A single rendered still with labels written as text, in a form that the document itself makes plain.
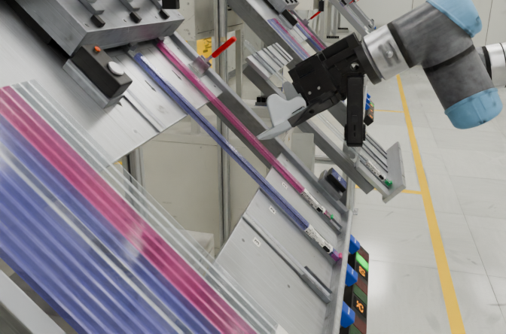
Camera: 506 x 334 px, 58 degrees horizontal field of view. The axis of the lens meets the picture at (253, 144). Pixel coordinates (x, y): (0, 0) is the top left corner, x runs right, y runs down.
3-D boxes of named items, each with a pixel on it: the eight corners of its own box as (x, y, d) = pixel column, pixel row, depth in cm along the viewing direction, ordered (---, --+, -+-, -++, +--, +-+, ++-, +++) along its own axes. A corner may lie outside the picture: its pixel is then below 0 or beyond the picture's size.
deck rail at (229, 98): (329, 226, 103) (350, 211, 101) (328, 231, 102) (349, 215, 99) (105, -3, 100) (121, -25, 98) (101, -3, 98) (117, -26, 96)
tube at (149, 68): (336, 258, 83) (340, 254, 82) (335, 262, 81) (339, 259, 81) (136, 56, 80) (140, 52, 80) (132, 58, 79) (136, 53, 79)
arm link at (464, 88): (497, 97, 73) (467, 37, 72) (513, 114, 63) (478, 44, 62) (449, 119, 77) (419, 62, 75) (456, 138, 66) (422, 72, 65)
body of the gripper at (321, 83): (291, 67, 77) (356, 29, 73) (316, 110, 78) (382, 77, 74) (283, 74, 70) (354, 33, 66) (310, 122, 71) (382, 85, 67)
